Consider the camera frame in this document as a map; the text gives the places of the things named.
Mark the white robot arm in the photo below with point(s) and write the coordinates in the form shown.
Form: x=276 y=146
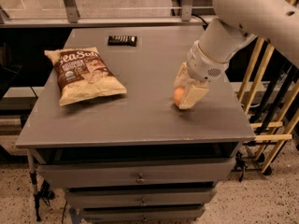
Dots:
x=236 y=24

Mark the top grey drawer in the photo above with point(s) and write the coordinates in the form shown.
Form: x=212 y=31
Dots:
x=117 y=174

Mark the orange fruit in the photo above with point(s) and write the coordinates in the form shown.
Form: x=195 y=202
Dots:
x=178 y=95

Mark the grey drawer cabinet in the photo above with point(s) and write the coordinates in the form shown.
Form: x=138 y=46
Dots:
x=143 y=124

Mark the grey tripod leg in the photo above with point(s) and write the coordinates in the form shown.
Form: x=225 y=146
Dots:
x=32 y=172

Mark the bottom grey drawer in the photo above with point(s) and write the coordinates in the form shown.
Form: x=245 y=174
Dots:
x=143 y=214

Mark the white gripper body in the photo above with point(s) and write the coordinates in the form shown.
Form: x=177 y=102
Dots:
x=204 y=65

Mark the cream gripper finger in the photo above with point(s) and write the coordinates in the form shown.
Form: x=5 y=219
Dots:
x=182 y=76
x=192 y=94

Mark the brown and cream chip bag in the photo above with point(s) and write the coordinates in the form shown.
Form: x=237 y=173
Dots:
x=82 y=75

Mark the grey drawer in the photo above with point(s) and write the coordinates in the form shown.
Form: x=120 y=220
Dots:
x=139 y=197
x=143 y=214
x=117 y=174

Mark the grey metal railing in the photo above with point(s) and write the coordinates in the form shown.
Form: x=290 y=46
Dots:
x=102 y=13

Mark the middle grey drawer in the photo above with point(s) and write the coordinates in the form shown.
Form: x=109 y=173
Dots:
x=139 y=197

